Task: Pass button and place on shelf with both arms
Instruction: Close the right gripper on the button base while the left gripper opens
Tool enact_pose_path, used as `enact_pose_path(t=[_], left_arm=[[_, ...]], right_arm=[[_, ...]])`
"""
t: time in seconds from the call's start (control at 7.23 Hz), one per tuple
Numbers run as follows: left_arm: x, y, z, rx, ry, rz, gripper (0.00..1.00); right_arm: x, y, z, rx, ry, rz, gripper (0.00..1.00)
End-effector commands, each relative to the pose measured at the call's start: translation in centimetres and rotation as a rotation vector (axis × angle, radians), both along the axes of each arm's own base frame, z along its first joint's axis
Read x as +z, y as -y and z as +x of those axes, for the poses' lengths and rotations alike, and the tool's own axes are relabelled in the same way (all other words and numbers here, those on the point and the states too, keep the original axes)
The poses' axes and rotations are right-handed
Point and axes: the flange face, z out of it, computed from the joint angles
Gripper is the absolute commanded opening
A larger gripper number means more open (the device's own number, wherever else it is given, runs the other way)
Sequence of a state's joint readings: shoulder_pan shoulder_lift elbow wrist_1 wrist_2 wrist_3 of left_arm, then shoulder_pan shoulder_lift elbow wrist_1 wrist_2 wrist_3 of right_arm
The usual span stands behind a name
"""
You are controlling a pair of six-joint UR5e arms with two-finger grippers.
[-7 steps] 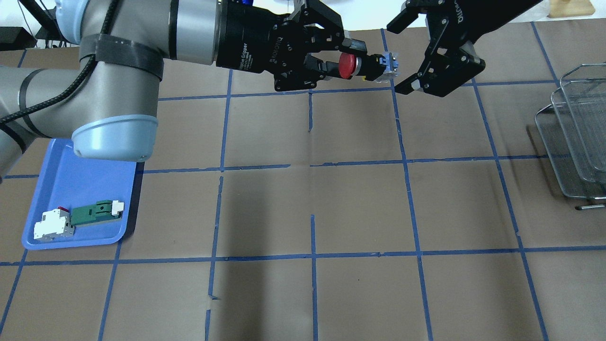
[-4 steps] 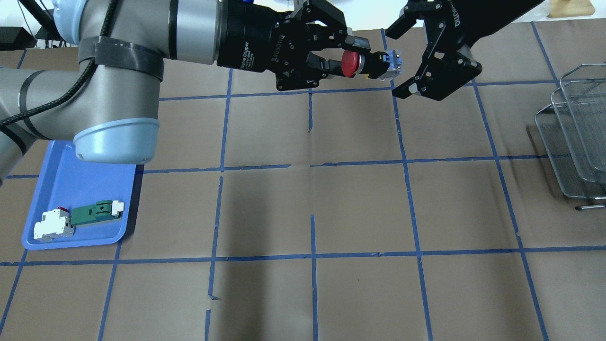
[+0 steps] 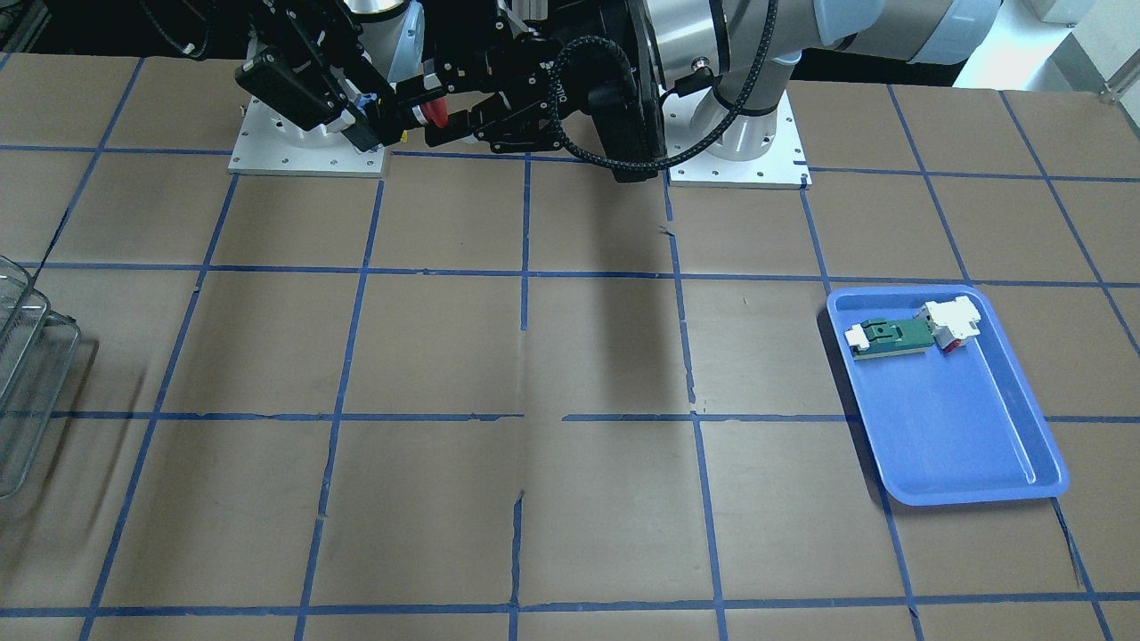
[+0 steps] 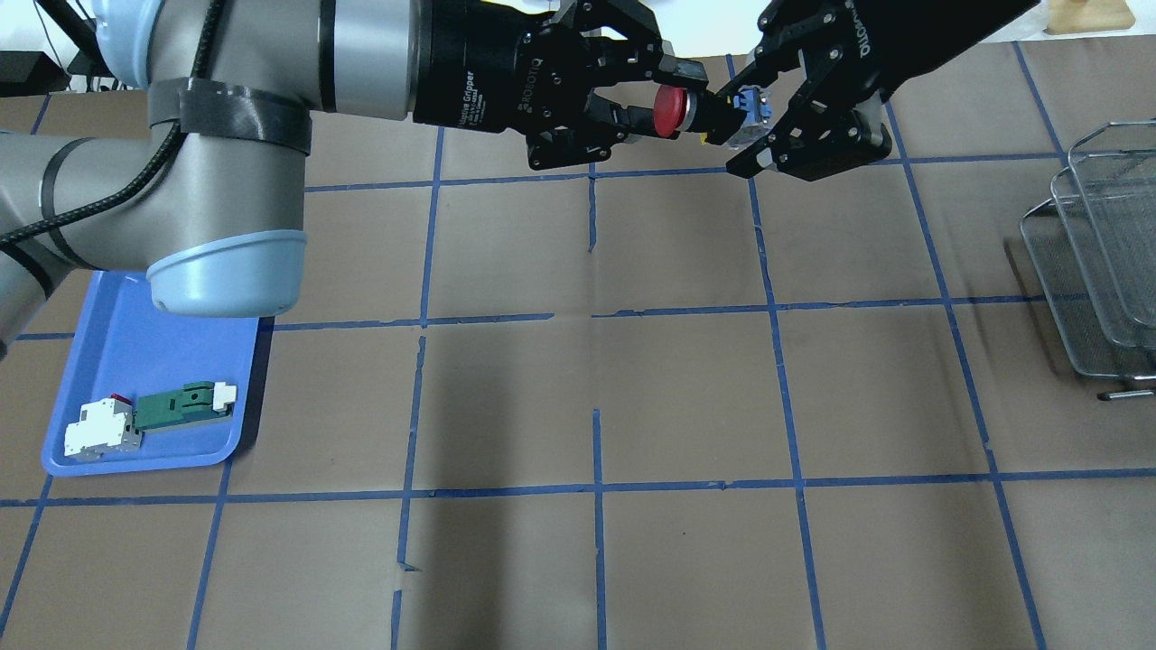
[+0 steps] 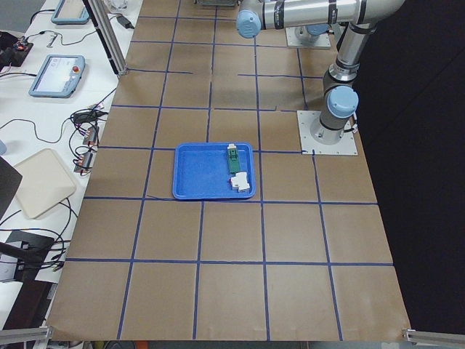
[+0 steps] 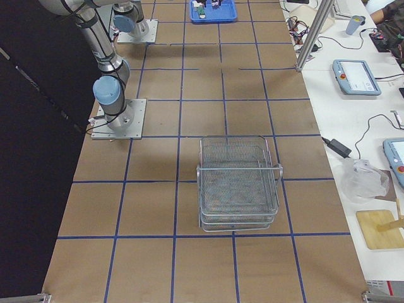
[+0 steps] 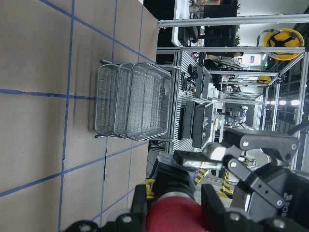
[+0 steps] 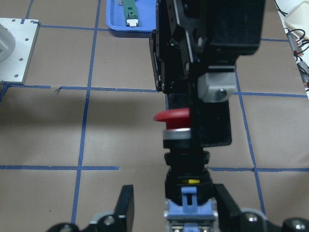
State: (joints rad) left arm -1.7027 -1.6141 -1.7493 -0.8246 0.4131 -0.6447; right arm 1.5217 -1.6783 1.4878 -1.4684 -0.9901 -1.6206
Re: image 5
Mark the blue plastic tray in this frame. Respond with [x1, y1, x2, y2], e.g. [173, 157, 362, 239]
[172, 142, 256, 201]

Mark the white circuit breaker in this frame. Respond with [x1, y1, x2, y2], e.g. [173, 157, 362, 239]
[230, 172, 251, 193]

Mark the green terminal block module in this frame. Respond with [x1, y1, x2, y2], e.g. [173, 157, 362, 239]
[227, 143, 240, 174]

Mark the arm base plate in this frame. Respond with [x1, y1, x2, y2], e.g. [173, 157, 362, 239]
[286, 25, 331, 49]
[297, 111, 358, 156]

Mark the aluminium frame post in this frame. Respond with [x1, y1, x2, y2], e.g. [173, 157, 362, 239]
[83, 0, 127, 76]

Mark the blue teach pendant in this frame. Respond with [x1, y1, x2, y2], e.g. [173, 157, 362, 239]
[51, 0, 89, 25]
[28, 55, 86, 98]

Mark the black power adapter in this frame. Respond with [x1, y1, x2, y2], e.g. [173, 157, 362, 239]
[116, 15, 134, 29]

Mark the silver wire mesh shelf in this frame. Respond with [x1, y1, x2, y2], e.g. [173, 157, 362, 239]
[193, 0, 240, 7]

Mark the cream plastic tray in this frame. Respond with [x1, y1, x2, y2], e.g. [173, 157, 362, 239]
[14, 148, 76, 219]

